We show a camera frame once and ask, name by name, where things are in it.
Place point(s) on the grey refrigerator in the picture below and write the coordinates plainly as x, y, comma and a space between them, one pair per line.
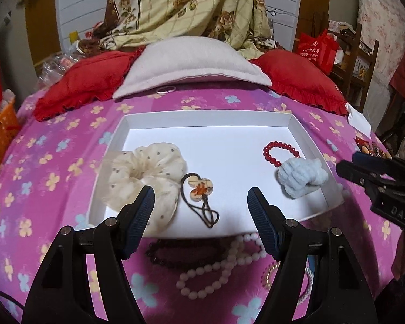
13, 57

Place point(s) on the yellow tag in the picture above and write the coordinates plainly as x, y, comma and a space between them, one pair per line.
74, 36

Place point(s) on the pink floral curtain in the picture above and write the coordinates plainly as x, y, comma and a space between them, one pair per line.
384, 23

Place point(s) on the cream dotted scrunchie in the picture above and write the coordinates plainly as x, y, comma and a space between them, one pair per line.
155, 162

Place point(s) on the white cardboard tray box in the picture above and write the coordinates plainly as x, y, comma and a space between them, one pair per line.
222, 148

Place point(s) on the wooden chair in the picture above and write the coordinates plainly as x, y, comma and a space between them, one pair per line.
371, 74

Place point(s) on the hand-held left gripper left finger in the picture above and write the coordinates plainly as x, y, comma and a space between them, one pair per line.
140, 221

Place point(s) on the red shopping bag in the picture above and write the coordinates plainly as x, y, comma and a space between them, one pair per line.
315, 52

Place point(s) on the light blue fluffy headband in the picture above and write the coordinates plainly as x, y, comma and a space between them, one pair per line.
300, 177

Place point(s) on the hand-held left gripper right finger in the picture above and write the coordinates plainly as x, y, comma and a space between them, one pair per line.
261, 221

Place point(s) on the clear plastic bags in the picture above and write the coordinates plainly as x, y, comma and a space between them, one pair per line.
54, 71

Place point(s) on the red snack packet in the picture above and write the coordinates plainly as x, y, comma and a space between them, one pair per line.
362, 145

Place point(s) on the orange plastic basket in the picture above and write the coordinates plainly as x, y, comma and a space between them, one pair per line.
3, 131

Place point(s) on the grey pillow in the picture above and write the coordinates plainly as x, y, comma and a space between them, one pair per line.
189, 64

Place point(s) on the pink floral bedsheet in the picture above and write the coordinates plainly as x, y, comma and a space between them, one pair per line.
54, 175

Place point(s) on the red ruffled pillow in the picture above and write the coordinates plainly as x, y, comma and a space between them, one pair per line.
81, 84
300, 77

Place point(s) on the dark snack packet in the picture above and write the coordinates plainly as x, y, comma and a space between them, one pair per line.
379, 151

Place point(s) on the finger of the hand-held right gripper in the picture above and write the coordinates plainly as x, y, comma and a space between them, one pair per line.
371, 160
354, 172

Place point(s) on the cream floral blanket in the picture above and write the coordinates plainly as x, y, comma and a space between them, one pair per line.
189, 6

